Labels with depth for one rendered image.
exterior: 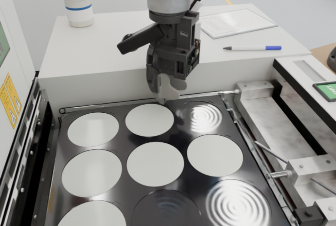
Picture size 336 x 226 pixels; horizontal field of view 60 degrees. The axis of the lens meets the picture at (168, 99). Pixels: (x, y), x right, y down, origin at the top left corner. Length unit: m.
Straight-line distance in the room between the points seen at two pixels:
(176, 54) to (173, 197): 0.24
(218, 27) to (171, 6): 0.36
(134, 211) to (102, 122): 0.22
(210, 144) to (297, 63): 0.30
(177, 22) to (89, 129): 0.27
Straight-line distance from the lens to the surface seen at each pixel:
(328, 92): 0.65
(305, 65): 0.74
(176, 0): 0.49
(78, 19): 0.86
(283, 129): 0.65
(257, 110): 0.68
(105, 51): 0.72
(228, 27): 0.84
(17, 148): 0.51
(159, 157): 0.53
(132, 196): 0.48
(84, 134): 0.59
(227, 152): 0.55
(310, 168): 0.55
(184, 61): 0.52
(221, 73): 0.70
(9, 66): 0.53
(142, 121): 0.60
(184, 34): 0.51
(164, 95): 0.60
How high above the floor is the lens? 1.29
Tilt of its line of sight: 37 degrees down
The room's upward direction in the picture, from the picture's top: straight up
